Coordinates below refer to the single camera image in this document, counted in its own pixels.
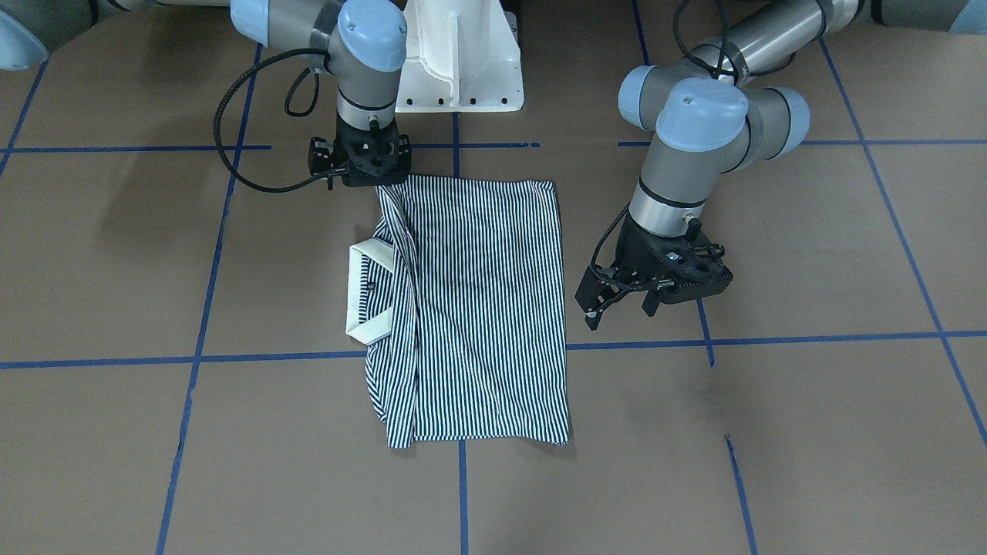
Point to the striped polo shirt white collar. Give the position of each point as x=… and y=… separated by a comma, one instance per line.
x=458, y=296

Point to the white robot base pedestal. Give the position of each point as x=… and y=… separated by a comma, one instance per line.
x=462, y=56

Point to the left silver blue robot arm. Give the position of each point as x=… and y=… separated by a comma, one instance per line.
x=706, y=122

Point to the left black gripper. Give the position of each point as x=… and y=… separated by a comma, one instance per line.
x=637, y=248

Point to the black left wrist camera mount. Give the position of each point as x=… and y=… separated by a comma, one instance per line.
x=683, y=268

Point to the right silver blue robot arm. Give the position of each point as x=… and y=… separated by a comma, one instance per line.
x=362, y=44

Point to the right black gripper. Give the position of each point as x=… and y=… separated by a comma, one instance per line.
x=319, y=157

